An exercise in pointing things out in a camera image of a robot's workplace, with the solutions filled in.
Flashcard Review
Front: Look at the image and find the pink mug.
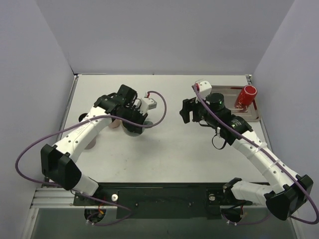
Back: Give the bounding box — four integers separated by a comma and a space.
108, 119, 121, 129

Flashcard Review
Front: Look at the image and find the teal mug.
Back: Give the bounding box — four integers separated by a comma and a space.
122, 123, 146, 137

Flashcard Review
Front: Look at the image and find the lilac mug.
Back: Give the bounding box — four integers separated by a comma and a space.
85, 138, 96, 150

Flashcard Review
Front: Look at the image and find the red mug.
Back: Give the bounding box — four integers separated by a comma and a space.
235, 85, 257, 111

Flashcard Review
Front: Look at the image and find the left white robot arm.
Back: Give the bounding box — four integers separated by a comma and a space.
40, 85, 157, 205

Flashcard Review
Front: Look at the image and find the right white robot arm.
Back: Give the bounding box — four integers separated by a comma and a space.
179, 93, 319, 221

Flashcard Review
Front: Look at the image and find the metal tray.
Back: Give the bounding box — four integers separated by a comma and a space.
212, 85, 260, 122

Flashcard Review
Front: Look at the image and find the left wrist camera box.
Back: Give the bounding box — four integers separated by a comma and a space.
140, 98, 157, 112

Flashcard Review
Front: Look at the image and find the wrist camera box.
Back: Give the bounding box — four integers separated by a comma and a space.
194, 79, 212, 99
140, 98, 157, 112

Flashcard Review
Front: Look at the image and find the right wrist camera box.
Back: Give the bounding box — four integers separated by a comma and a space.
194, 79, 212, 99

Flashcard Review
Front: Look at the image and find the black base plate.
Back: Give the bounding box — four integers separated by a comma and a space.
72, 182, 257, 221

